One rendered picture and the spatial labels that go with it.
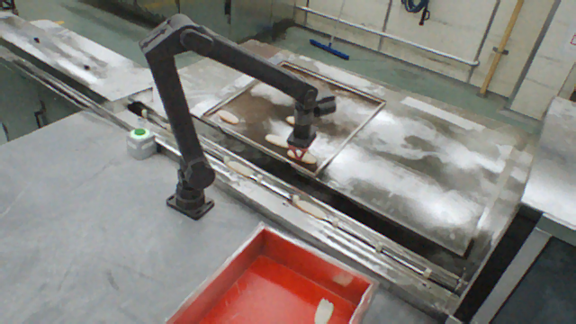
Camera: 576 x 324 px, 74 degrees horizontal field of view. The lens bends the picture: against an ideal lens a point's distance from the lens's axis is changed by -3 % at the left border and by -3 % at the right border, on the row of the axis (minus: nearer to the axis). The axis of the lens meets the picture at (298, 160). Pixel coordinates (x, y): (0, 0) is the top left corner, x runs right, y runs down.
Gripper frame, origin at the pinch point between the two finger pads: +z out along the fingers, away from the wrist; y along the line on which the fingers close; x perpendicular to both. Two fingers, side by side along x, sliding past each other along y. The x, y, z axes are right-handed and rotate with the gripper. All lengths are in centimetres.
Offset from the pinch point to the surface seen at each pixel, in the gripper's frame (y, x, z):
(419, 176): 10.0, -37.1, 1.1
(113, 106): -12, 70, -2
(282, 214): -24.3, -6.0, 0.6
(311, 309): -45, -25, 1
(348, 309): -41, -33, 2
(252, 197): -22.8, 4.7, 0.6
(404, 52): 347, 32, 136
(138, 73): 24, 97, 11
